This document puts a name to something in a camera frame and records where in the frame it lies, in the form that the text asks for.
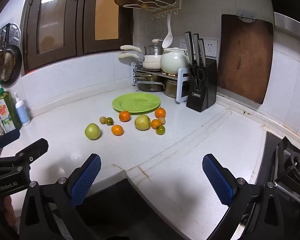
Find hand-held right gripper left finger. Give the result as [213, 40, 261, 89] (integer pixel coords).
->
[21, 153, 102, 240]

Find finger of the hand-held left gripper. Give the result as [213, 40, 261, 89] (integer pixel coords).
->
[0, 129, 21, 159]
[0, 138, 49, 174]

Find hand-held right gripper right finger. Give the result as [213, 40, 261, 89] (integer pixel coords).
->
[202, 153, 285, 240]

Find green apple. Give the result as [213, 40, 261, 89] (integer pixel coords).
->
[84, 123, 101, 140]

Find yellow-green apple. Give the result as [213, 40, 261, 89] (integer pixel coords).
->
[134, 114, 151, 131]

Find green plate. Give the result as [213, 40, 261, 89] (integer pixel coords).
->
[112, 93, 161, 113]

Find green dish soap bottle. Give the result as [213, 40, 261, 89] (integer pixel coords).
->
[0, 79, 22, 133]

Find white blue pump bottle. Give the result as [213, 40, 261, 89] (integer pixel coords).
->
[14, 92, 31, 126]

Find black frying pan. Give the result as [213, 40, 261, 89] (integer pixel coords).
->
[0, 24, 23, 88]

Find gas stove burner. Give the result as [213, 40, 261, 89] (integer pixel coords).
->
[255, 131, 300, 210]

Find black knife block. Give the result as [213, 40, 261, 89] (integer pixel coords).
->
[186, 59, 218, 112]

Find grey corner pot rack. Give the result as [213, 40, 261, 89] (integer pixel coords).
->
[131, 62, 190, 104]

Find black kitchen scissors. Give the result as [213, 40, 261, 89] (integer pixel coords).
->
[191, 66, 205, 90]

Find brown wooden cutting board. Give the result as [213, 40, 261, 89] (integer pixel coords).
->
[217, 14, 274, 105]

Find pale green ceramic pot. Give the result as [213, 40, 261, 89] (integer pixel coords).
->
[160, 47, 190, 75]

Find steel steamer pot with lid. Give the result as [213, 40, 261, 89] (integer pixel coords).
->
[143, 39, 164, 56]

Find white ladle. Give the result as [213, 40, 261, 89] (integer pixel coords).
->
[162, 14, 173, 48]

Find stainless range hood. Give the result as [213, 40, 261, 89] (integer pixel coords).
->
[274, 12, 300, 39]

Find steel pan with wire handle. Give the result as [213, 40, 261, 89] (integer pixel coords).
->
[136, 80, 165, 92]

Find steel pot with loop handle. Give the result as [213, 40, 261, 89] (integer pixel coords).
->
[135, 70, 163, 83]

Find steel handled knife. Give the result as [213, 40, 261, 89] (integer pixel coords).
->
[184, 32, 198, 65]
[198, 38, 207, 67]
[192, 33, 203, 67]

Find white wall socket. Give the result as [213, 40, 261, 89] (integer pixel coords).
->
[204, 39, 218, 57]
[179, 38, 190, 54]

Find round wire trivet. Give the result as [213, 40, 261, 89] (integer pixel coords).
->
[141, 19, 165, 40]

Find clear wall hook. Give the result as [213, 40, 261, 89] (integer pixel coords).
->
[236, 9, 258, 22]

